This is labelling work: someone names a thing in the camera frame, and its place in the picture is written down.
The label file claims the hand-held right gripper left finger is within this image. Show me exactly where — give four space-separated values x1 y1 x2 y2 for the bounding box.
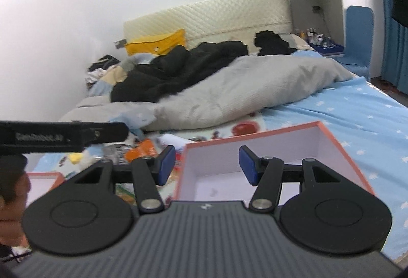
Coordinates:
66 145 177 214

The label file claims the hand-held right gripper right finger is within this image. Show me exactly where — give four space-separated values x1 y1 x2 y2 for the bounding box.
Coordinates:
238 145 344 214

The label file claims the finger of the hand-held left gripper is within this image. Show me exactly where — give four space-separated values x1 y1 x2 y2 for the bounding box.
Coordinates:
81 121 130 148

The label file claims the orange cardboard box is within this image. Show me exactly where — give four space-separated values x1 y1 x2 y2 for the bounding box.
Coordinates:
174 121 377 203

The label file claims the person's left hand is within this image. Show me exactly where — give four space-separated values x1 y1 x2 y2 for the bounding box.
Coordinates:
0 168 31 247

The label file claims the white spray bottle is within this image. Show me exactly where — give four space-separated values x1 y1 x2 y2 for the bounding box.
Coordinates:
159 133 189 150

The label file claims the bright orange snack packet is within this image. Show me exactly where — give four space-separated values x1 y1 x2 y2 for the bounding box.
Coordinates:
124 138 160 164

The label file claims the orange cardboard box lid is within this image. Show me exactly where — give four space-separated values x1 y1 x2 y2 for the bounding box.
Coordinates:
25 172 66 209

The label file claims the pile of striped clothes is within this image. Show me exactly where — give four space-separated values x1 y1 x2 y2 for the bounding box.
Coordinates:
85 54 122 88

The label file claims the grey duvet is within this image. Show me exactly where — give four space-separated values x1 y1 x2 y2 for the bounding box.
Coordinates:
59 54 355 132

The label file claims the black jacket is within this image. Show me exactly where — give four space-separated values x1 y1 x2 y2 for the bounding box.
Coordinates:
110 41 249 103

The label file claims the yellow bag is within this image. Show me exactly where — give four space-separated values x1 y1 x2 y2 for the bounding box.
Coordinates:
124 29 186 56

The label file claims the blue star bedsheet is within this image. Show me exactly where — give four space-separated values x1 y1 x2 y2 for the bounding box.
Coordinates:
261 51 408 261

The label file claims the black garment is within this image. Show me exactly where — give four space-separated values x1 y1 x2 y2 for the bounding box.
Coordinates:
254 30 297 56

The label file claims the grey white pillow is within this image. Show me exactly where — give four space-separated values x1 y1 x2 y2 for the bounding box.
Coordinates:
280 32 315 53

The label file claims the blue tray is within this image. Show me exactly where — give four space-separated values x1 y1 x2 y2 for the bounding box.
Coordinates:
310 43 345 57

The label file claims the group of small bottles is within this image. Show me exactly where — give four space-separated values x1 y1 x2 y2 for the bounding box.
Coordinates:
295 27 334 48

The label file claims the cream quilted headboard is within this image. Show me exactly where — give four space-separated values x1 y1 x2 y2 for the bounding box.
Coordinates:
123 0 293 53

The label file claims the blue chair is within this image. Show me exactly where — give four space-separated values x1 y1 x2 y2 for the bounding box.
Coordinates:
336 5 374 81

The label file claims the blue curtain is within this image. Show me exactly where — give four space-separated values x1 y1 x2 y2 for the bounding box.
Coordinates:
380 0 408 96

